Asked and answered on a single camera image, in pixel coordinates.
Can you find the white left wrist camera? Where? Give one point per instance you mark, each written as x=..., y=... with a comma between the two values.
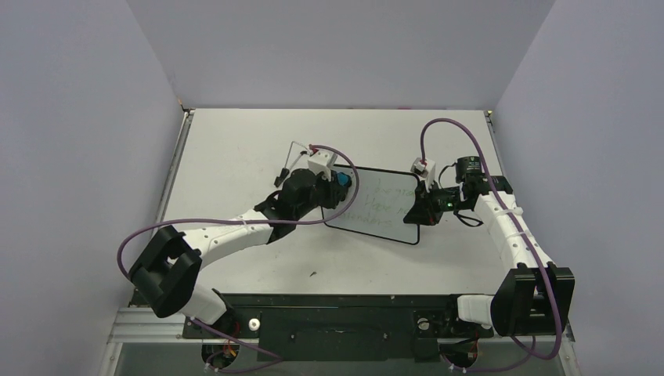
x=321, y=162

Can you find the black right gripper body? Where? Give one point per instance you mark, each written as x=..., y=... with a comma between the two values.
x=428, y=206

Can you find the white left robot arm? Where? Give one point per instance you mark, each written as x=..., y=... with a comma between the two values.
x=166, y=272

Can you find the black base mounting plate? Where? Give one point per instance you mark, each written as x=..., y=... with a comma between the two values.
x=348, y=327

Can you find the black framed whiteboard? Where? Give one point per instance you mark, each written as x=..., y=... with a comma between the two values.
x=379, y=209

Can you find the blue whiteboard eraser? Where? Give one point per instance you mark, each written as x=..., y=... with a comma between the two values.
x=343, y=179

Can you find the wire whiteboard stand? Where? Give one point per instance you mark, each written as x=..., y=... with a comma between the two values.
x=295, y=153

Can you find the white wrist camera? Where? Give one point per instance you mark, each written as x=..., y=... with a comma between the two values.
x=426, y=171
x=321, y=162

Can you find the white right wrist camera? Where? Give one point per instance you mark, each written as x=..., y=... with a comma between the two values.
x=426, y=171

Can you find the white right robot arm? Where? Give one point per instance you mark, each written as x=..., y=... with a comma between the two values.
x=535, y=295

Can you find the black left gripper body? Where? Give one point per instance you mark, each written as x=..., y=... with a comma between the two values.
x=323, y=196

